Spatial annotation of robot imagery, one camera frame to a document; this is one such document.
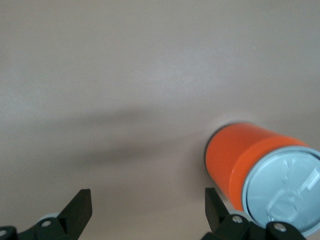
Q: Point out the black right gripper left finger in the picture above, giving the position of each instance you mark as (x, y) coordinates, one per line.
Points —
(72, 212)

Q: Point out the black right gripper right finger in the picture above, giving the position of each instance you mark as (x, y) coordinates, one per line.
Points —
(215, 212)

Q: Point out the orange can with grey lid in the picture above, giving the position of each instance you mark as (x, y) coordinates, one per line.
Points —
(225, 155)

